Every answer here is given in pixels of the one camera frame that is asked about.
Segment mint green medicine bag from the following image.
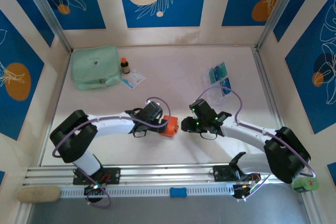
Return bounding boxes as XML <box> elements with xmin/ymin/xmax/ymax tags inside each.
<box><xmin>70</xmin><ymin>45</ymin><xmax>123</xmax><ymax>90</ymax></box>

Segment teal blue packets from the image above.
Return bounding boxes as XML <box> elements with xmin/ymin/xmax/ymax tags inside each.
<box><xmin>199</xmin><ymin>61</ymin><xmax>234</xmax><ymax>105</ymax></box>

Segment aluminium frame post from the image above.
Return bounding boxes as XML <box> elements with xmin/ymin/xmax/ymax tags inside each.
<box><xmin>18</xmin><ymin>0</ymin><xmax>74</xmax><ymax>54</ymax></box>
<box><xmin>255</xmin><ymin>0</ymin><xmax>300</xmax><ymax>51</ymax></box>

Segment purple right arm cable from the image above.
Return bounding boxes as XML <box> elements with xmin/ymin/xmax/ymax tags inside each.
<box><xmin>196</xmin><ymin>84</ymin><xmax>317</xmax><ymax>200</ymax></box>

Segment thin black right gripper cable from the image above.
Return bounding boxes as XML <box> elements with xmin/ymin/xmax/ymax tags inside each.
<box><xmin>199</xmin><ymin>131</ymin><xmax>217</xmax><ymax>140</ymax></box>

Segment orange card holder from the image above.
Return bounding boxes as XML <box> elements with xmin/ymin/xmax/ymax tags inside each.
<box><xmin>159</xmin><ymin>115</ymin><xmax>180</xmax><ymax>140</ymax></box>

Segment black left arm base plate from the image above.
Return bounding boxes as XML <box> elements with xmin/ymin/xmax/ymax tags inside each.
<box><xmin>72</xmin><ymin>167</ymin><xmax>121</xmax><ymax>185</ymax></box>

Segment purple cable loop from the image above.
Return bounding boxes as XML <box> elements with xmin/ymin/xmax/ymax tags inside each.
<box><xmin>86</xmin><ymin>182</ymin><xmax>114</xmax><ymax>209</ymax></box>

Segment white blue surgical gauze packet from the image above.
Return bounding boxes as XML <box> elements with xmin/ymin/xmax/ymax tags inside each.
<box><xmin>121</xmin><ymin>69</ymin><xmax>146</xmax><ymax>91</ymax></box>

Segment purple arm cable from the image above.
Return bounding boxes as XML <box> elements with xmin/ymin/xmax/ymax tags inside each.
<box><xmin>196</xmin><ymin>84</ymin><xmax>317</xmax><ymax>200</ymax></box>
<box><xmin>52</xmin><ymin>97</ymin><xmax>172</xmax><ymax>158</ymax></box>

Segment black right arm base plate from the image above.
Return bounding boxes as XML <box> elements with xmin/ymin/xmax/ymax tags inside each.
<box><xmin>213</xmin><ymin>165</ymin><xmax>263</xmax><ymax>183</ymax></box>

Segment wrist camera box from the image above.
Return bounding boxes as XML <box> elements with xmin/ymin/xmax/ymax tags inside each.
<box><xmin>138</xmin><ymin>100</ymin><xmax>162</xmax><ymax>120</ymax></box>
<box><xmin>189</xmin><ymin>99</ymin><xmax>215</xmax><ymax>120</ymax></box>

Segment grey metal sheet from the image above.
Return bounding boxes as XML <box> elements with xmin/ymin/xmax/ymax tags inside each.
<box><xmin>26</xmin><ymin>197</ymin><xmax>310</xmax><ymax>224</ymax></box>

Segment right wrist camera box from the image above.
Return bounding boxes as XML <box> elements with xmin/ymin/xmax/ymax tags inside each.
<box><xmin>189</xmin><ymin>99</ymin><xmax>215</xmax><ymax>120</ymax></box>

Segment blue bone-shaped clip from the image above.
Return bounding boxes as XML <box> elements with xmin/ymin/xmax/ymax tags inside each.
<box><xmin>170</xmin><ymin>187</ymin><xmax>187</xmax><ymax>198</ymax></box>

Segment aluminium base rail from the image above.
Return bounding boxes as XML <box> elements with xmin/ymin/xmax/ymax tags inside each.
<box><xmin>22</xmin><ymin>161</ymin><xmax>310</xmax><ymax>187</ymax></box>

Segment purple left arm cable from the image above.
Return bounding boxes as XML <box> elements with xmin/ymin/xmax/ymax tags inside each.
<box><xmin>52</xmin><ymin>97</ymin><xmax>172</xmax><ymax>158</ymax></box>

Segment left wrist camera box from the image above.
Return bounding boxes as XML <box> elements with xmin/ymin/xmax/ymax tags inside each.
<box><xmin>138</xmin><ymin>100</ymin><xmax>162</xmax><ymax>120</ymax></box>

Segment brown medicine bottle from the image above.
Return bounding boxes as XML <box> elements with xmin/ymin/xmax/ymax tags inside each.
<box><xmin>120</xmin><ymin>57</ymin><xmax>131</xmax><ymax>74</ymax></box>

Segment green tape roll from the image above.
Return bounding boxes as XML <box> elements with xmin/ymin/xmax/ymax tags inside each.
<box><xmin>291</xmin><ymin>177</ymin><xmax>320</xmax><ymax>193</ymax></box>

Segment beige foam block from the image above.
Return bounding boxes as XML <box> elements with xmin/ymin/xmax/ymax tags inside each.
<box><xmin>17</xmin><ymin>186</ymin><xmax>61</xmax><ymax>204</ymax></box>

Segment aluminium side rail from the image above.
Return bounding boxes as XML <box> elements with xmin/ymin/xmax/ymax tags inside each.
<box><xmin>252</xmin><ymin>47</ymin><xmax>294</xmax><ymax>162</ymax></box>

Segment white slotted cable duct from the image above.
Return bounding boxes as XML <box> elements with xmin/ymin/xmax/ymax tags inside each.
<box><xmin>60</xmin><ymin>183</ymin><xmax>234</xmax><ymax>198</ymax></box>

